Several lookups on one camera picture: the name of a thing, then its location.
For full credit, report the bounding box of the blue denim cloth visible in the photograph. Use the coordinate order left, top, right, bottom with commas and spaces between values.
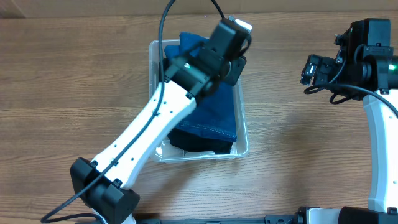
168, 82, 237, 143

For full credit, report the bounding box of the black cloth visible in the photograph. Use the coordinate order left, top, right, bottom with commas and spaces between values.
167, 129, 233, 154

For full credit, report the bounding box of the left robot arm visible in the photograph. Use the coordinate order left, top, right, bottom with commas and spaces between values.
70, 17, 252, 223

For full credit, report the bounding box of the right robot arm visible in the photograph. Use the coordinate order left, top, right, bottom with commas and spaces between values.
291, 18, 397, 223

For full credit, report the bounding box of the clear plastic container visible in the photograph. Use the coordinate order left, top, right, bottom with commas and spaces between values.
149, 40, 249, 163

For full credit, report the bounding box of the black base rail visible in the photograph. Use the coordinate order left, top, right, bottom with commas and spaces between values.
133, 206, 398, 224

